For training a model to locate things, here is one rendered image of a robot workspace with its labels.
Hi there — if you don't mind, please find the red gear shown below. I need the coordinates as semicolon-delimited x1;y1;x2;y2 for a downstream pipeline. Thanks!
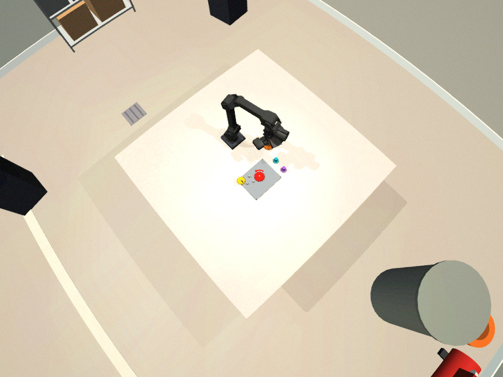
254;172;265;182

